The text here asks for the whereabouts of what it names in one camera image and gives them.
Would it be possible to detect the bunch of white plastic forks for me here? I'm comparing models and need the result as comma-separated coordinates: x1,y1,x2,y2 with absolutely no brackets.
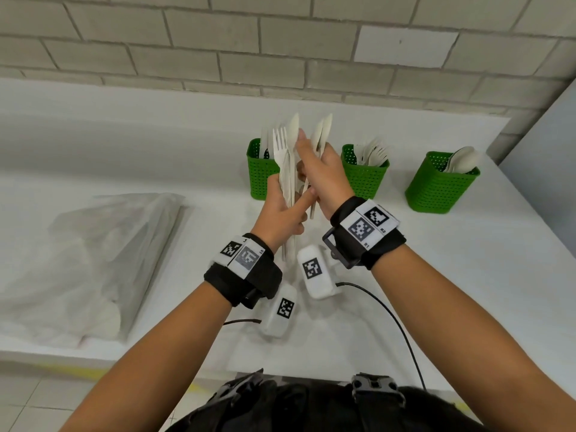
353,138,392,168

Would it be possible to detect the pile of white plastic cutlery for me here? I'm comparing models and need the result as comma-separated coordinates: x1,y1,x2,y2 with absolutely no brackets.
272,113,301,262

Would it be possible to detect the person's black clothing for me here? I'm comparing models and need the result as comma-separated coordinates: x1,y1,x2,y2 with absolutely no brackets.
164,368,491,432

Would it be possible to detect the person's left forearm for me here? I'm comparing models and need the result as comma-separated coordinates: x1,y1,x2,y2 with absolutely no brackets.
58,281,233,432

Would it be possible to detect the person's left hand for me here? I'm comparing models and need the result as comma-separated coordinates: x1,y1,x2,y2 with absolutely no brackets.
250,173,318,255

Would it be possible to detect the clear plastic bag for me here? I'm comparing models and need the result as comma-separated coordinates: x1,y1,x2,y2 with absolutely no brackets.
0,192,186,349

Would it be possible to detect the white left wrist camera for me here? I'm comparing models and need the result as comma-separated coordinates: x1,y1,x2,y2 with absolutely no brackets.
260,283,299,340

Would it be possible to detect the black right camera cable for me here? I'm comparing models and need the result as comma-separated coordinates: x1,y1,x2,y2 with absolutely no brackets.
335,281,427,392

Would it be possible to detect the person's right hand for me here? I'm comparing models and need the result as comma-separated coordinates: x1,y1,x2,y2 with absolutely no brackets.
295,128,356,221

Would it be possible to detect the white plastic spoon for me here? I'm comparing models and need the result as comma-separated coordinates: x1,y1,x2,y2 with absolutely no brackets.
452,147,482,173
443,146,473,173
308,120,325,221
320,113,334,154

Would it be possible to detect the black right wrist band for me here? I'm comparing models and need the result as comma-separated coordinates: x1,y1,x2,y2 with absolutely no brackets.
322,196,407,271

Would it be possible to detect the black wrist band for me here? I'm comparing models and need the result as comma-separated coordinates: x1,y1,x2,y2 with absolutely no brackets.
322,196,407,271
203,232,283,310

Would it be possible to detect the black left wrist band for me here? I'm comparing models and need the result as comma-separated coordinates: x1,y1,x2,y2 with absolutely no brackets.
203,232,283,310

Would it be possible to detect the person's right forearm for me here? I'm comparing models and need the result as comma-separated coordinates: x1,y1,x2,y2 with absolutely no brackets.
371,243,576,432

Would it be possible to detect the black harness buckle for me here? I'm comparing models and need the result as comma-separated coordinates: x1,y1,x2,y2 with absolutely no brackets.
350,373,407,408
206,368,265,406

